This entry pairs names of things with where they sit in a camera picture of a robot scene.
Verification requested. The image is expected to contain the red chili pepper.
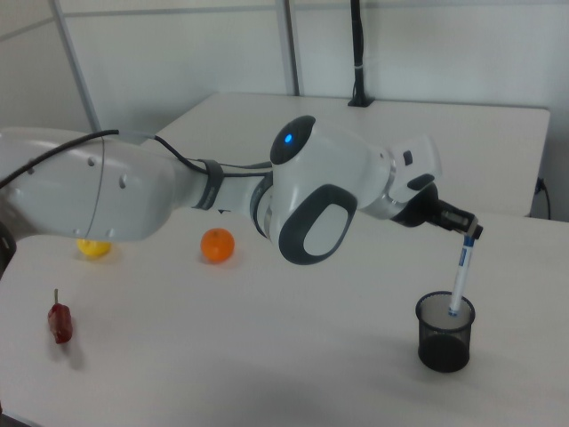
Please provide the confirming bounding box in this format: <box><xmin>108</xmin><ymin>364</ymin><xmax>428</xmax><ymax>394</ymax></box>
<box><xmin>47</xmin><ymin>288</ymin><xmax>75</xmax><ymax>346</ymax></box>

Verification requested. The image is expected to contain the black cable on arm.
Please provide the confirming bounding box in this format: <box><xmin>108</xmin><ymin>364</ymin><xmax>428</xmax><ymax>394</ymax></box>
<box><xmin>0</xmin><ymin>128</ymin><xmax>272</xmax><ymax>190</ymax></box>

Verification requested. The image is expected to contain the black wall plug with cable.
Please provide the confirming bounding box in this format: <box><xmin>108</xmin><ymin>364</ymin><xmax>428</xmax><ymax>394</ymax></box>
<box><xmin>535</xmin><ymin>176</ymin><xmax>553</xmax><ymax>219</ymax></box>

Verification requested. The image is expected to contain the dark grey cable strap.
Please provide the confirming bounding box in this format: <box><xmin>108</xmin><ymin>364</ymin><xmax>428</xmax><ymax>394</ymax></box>
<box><xmin>196</xmin><ymin>158</ymin><xmax>224</xmax><ymax>211</ymax></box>

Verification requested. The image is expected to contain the orange mandarin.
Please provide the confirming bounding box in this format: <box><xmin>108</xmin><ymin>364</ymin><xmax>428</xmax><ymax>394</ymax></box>
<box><xmin>200</xmin><ymin>228</ymin><xmax>236</xmax><ymax>265</ymax></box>

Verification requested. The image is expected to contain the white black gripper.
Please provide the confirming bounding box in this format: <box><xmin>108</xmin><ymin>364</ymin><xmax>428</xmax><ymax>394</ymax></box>
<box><xmin>382</xmin><ymin>135</ymin><xmax>485</xmax><ymax>242</ymax></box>

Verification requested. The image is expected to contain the black camera pole with base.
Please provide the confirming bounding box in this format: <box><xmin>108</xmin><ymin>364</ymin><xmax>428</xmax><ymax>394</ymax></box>
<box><xmin>347</xmin><ymin>0</ymin><xmax>375</xmax><ymax>109</ymax></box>

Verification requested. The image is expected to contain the blue white marker pen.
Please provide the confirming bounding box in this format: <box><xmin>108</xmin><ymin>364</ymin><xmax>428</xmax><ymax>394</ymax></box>
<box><xmin>447</xmin><ymin>234</ymin><xmax>477</xmax><ymax>318</ymax></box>

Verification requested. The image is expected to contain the black mesh pen cup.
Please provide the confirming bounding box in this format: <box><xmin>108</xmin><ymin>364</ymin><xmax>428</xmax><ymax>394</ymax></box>
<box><xmin>415</xmin><ymin>291</ymin><xmax>477</xmax><ymax>374</ymax></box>

